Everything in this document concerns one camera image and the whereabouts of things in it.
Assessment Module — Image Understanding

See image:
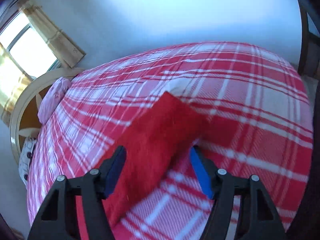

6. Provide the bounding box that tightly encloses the red white plaid bedspread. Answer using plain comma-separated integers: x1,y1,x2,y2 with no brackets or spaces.
27,42,313,228

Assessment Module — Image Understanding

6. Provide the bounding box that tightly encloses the yellow curtain left panel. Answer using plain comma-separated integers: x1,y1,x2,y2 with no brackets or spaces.
0,44,32,127

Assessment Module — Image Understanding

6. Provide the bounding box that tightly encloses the red knit embroidered sweater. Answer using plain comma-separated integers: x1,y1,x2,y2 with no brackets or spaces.
75,91,209,240

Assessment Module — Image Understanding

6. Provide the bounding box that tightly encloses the pink folded blanket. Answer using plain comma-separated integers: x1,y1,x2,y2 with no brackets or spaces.
37,77,72,125

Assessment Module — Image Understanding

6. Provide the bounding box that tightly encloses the cream wooden headboard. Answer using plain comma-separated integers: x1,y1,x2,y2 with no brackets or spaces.
9,68,84,162

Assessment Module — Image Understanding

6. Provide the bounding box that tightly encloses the yellow curtain right panel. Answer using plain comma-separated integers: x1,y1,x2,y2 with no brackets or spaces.
17,0,85,68

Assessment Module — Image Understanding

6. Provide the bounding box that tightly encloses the yellow curtain panel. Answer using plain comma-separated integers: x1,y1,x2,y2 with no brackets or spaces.
0,44,32,127
17,0,85,68

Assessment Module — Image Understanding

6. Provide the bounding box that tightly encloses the bright back window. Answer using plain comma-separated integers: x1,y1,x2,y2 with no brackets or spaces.
1,12,61,78

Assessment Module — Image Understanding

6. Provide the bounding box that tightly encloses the grey patterned pillow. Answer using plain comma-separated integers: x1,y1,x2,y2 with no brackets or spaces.
18,137,37,186

